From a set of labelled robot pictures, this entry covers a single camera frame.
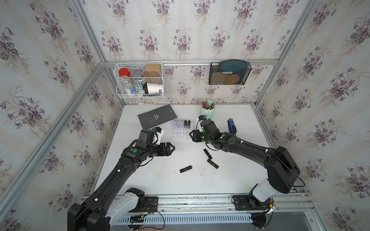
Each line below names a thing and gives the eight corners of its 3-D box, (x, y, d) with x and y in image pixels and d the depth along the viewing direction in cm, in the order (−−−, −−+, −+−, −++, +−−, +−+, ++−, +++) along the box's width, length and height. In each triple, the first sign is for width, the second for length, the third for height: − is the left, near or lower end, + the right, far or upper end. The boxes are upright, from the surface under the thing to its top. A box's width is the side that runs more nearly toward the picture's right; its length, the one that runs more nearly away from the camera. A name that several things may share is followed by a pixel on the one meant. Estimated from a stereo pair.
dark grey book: (143, 130, 104) (142, 128, 101) (138, 117, 112) (137, 114, 110) (177, 118, 112) (176, 115, 109) (169, 106, 120) (169, 103, 118)
